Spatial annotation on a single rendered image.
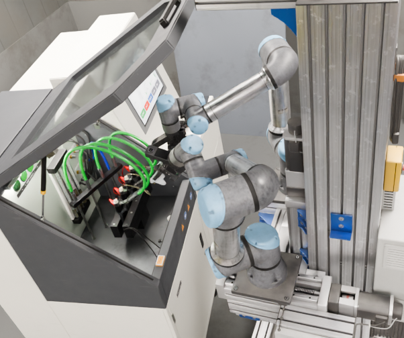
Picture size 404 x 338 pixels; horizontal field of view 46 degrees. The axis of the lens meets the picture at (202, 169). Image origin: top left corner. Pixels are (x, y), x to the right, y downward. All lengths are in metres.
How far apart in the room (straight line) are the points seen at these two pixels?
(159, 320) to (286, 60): 1.24
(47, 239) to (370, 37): 1.37
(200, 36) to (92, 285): 2.46
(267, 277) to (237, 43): 2.49
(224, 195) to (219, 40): 2.79
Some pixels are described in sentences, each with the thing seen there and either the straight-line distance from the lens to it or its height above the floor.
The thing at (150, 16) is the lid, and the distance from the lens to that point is 1.98.
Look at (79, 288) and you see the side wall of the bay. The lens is 2.22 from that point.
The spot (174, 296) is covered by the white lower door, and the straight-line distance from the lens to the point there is 2.26.
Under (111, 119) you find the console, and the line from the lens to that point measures 2.40.
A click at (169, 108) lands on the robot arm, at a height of 1.52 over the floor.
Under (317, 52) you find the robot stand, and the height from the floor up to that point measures 1.89.
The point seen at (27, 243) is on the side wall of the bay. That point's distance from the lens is 2.08.
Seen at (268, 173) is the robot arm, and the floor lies 1.64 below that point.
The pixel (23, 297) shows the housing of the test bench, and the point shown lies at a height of 0.81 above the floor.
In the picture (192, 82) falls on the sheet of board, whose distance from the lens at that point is 4.23.
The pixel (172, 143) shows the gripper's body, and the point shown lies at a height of 1.34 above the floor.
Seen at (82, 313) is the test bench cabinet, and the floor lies 0.71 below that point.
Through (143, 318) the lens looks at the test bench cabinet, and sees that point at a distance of 2.28.
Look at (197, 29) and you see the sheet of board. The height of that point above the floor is 0.94.
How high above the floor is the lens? 2.53
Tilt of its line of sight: 39 degrees down
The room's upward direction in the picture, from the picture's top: 13 degrees counter-clockwise
